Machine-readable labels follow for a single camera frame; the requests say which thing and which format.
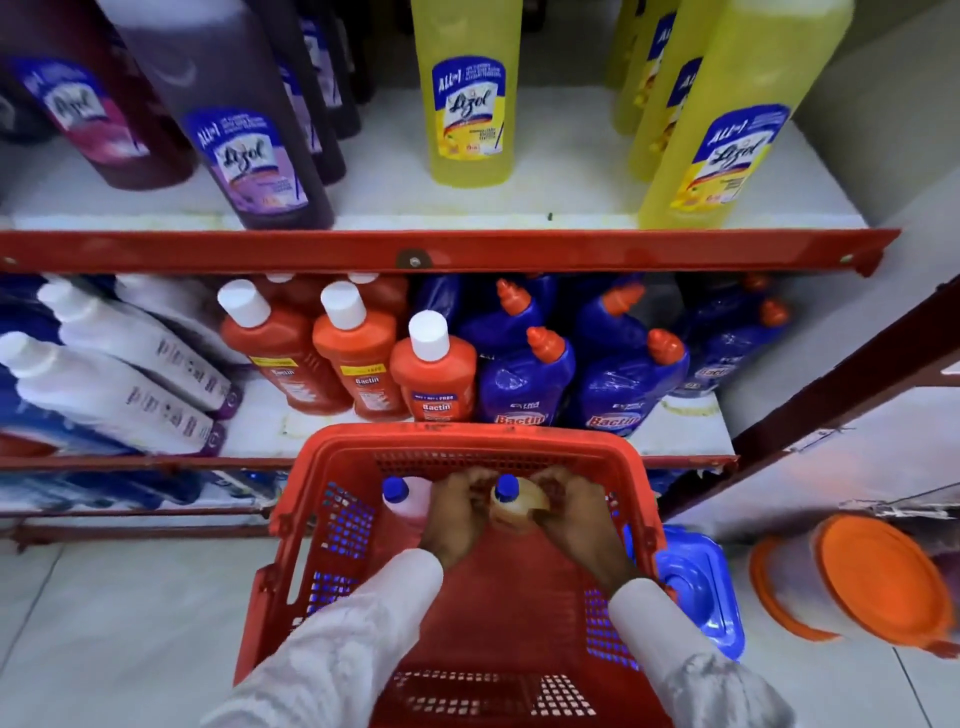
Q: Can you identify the person's right hand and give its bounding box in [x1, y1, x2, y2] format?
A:
[528, 465, 648, 599]

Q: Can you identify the person's left hand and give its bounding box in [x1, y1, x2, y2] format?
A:
[418, 466, 501, 571]

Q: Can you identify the yellow bottle with blue cap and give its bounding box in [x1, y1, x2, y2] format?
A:
[489, 474, 555, 536]

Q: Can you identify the person's right forearm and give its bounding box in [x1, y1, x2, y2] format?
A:
[606, 577, 798, 728]

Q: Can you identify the person's left forearm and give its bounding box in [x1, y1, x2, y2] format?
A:
[201, 548, 446, 728]

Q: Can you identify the pink bottle with blue cap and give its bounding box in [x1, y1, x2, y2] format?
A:
[380, 476, 436, 555]

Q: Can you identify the orange bottle with white cap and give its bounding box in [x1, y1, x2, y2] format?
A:
[253, 273, 325, 320]
[346, 273, 411, 325]
[388, 309, 479, 424]
[312, 280, 411, 423]
[216, 279, 354, 417]

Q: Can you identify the red plastic shopping basket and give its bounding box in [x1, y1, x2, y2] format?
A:
[233, 423, 678, 728]

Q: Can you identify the group of blue orange-capped bottles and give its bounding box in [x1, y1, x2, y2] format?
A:
[411, 273, 796, 439]

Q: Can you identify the white shelf with red edge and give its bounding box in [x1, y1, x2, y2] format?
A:
[0, 371, 741, 475]
[0, 84, 902, 279]

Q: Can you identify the blue plastic lidded bin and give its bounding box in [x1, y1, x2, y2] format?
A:
[622, 523, 747, 663]

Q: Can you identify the dark red shelf upright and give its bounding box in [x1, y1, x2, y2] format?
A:
[658, 276, 960, 520]

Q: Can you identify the white bucket with orange lid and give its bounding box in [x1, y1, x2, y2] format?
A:
[748, 512, 960, 660]

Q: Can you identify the white bottle with purple base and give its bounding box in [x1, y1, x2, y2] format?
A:
[0, 330, 228, 458]
[36, 276, 244, 421]
[114, 273, 249, 367]

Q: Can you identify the yellow cleaner bottle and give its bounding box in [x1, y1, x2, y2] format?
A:
[409, 0, 525, 189]
[637, 0, 857, 231]
[627, 0, 729, 183]
[609, 0, 680, 137]

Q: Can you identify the purple cleaner bottle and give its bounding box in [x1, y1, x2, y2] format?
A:
[96, 0, 336, 231]
[251, 0, 348, 186]
[303, 0, 376, 141]

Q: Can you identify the dark red cleaner bottle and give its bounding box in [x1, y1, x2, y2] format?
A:
[0, 0, 199, 192]

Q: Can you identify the red metal shelf rail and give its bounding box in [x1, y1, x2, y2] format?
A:
[0, 501, 280, 555]

